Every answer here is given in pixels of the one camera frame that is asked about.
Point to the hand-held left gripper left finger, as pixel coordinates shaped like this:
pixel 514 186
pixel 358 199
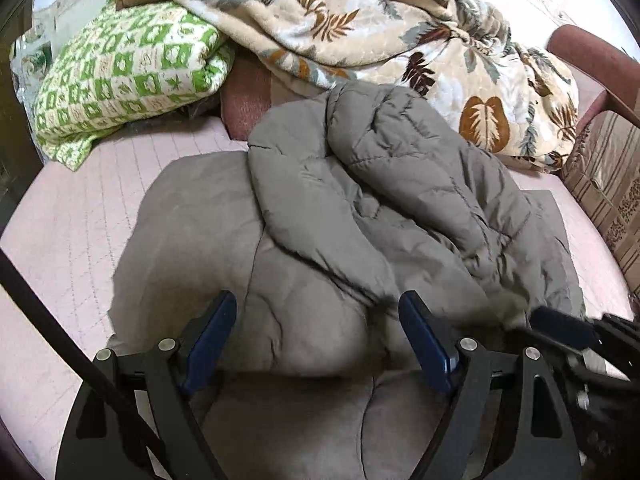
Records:
pixel 212 335

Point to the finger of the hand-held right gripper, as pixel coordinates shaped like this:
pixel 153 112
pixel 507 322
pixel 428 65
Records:
pixel 557 327

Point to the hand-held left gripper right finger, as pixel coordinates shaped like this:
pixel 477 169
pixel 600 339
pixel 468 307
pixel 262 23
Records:
pixel 425 345

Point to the grey quilted jacket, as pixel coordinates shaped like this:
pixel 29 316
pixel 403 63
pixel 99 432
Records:
pixel 310 240

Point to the striped sofa cushion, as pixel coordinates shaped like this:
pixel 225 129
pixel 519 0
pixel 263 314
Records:
pixel 610 180

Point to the maroon cushion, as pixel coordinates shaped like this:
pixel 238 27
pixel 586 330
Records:
pixel 247 100

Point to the dusty pink sofa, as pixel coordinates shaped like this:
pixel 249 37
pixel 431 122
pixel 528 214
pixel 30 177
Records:
pixel 590 55

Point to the green patterned quilt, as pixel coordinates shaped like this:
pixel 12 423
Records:
pixel 125 70

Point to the leaf print blanket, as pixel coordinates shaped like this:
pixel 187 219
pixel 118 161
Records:
pixel 400 35

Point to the clear plastic bag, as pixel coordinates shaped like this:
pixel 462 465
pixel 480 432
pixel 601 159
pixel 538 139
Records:
pixel 30 60

